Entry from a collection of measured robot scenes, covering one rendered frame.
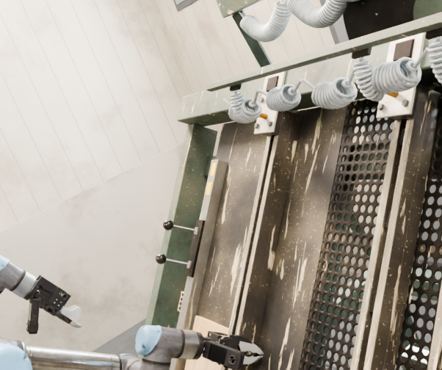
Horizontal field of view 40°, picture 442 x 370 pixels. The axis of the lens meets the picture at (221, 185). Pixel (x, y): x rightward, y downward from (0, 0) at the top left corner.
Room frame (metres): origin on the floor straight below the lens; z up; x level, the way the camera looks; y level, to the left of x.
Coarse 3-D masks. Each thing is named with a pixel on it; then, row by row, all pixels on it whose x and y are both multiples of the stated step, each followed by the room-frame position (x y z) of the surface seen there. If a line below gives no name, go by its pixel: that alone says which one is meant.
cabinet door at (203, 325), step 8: (200, 320) 1.89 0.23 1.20; (208, 320) 1.86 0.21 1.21; (200, 328) 1.87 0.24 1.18; (208, 328) 1.83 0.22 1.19; (216, 328) 1.79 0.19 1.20; (224, 328) 1.75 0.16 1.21; (192, 360) 1.85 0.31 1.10; (200, 360) 1.81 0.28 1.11; (208, 360) 1.77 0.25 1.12; (192, 368) 1.83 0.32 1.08; (200, 368) 1.80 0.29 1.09; (208, 368) 1.76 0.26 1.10; (216, 368) 1.72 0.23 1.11
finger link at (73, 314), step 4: (64, 308) 1.85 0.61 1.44; (76, 308) 1.86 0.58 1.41; (80, 308) 1.87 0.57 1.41; (64, 312) 1.85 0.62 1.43; (68, 312) 1.85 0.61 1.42; (72, 312) 1.86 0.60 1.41; (76, 312) 1.86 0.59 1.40; (80, 312) 1.87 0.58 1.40; (68, 316) 1.85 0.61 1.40; (72, 316) 1.85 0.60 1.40; (76, 316) 1.86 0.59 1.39; (72, 320) 1.85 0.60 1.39; (76, 320) 1.86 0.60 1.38; (72, 324) 1.84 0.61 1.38; (76, 324) 1.85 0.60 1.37; (80, 324) 1.88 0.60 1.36
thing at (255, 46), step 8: (216, 0) 2.55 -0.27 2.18; (224, 0) 2.50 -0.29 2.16; (232, 0) 2.45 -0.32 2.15; (240, 0) 2.40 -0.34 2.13; (248, 0) 2.36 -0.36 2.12; (256, 0) 2.32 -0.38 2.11; (224, 8) 2.52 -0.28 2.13; (232, 8) 2.47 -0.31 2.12; (240, 8) 2.42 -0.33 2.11; (224, 16) 2.54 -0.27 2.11; (232, 16) 2.53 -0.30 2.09; (240, 16) 2.52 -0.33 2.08; (248, 40) 2.53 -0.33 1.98; (256, 40) 2.52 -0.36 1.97; (256, 48) 2.53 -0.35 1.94; (256, 56) 2.54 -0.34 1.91; (264, 56) 2.53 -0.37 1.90; (264, 64) 2.54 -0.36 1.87
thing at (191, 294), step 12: (216, 168) 2.09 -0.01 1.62; (216, 180) 2.08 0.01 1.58; (216, 192) 2.07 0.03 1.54; (204, 204) 2.08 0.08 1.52; (216, 204) 2.06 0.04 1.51; (204, 216) 2.05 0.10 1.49; (216, 216) 2.06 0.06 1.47; (204, 228) 2.03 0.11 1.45; (204, 240) 2.02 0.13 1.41; (204, 252) 2.01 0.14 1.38; (204, 264) 2.01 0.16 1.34; (192, 288) 1.97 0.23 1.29; (192, 300) 1.96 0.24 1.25; (180, 312) 1.99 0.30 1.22; (192, 312) 1.96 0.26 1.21; (180, 324) 1.96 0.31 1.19; (192, 324) 1.95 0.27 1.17
